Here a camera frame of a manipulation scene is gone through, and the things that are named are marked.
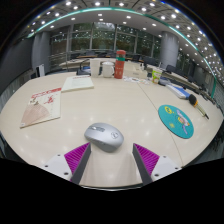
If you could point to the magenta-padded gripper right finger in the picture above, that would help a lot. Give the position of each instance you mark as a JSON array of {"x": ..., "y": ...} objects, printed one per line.
[{"x": 148, "y": 158}]

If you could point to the white standing panel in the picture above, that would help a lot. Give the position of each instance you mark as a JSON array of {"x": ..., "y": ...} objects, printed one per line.
[{"x": 40, "y": 70}]

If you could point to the round teal cartoon mouse pad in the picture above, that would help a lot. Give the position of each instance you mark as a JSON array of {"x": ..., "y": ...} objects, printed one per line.
[{"x": 173, "y": 121}]

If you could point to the black and yellow microphone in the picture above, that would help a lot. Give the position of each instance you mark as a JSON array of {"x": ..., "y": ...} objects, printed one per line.
[{"x": 194, "y": 100}]

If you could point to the grey desk telephone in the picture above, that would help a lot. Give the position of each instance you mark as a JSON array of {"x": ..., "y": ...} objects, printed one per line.
[{"x": 164, "y": 81}]

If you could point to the red drink bottle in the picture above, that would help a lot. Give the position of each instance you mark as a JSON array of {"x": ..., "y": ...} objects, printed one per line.
[{"x": 119, "y": 66}]

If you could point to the cream cardboard box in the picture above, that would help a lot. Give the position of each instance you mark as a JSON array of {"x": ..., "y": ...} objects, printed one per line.
[{"x": 135, "y": 70}]

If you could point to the green printed paper cup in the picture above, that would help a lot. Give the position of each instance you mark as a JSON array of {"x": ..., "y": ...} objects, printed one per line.
[{"x": 156, "y": 76}]

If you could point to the white booklet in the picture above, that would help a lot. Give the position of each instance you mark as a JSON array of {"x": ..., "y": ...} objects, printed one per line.
[{"x": 77, "y": 83}]

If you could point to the dark office chairs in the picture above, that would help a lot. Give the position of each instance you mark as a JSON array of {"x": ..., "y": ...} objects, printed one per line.
[{"x": 170, "y": 68}]

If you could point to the black desk microphone base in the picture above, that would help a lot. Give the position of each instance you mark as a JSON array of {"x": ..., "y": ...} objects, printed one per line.
[{"x": 83, "y": 71}]

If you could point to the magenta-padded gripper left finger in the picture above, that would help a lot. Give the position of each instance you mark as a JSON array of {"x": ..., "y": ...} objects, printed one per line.
[{"x": 75, "y": 156}]

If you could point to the long curved conference desk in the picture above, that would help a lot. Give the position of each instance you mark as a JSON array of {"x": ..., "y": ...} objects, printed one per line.
[{"x": 71, "y": 63}]

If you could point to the blue and white book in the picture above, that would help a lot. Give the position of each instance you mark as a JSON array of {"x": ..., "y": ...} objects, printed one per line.
[{"x": 178, "y": 91}]

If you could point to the ceiling lights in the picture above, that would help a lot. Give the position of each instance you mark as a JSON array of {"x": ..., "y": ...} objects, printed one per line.
[{"x": 97, "y": 4}]

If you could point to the white lidded mug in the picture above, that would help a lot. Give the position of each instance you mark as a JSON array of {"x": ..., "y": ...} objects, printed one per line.
[{"x": 107, "y": 70}]

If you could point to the red and white magazine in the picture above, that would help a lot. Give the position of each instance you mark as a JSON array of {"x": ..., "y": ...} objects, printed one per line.
[{"x": 41, "y": 108}]

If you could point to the colourful sticker sheet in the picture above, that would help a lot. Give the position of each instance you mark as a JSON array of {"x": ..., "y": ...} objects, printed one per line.
[{"x": 135, "y": 80}]

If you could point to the silver grey computer mouse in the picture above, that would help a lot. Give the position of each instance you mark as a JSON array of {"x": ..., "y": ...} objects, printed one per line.
[{"x": 103, "y": 136}]

